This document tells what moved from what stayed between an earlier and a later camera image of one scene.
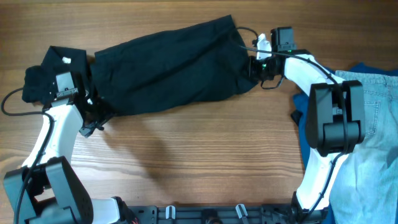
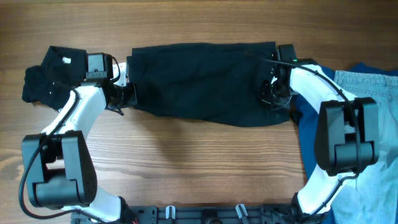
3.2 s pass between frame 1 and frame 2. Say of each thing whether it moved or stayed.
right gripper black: moved
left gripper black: moved
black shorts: moved
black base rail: stayed
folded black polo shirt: stayed
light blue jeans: stayed
